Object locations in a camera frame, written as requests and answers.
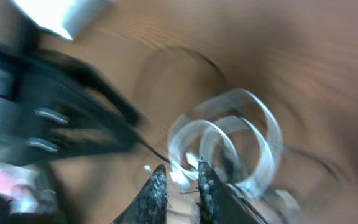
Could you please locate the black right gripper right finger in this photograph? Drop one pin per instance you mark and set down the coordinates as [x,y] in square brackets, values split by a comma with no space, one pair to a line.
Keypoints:
[217,205]

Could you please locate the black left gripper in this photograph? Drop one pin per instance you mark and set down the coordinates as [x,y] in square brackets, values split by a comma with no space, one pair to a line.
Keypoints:
[65,102]

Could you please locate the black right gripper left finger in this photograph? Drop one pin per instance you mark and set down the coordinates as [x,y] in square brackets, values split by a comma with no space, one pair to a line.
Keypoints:
[150,204]

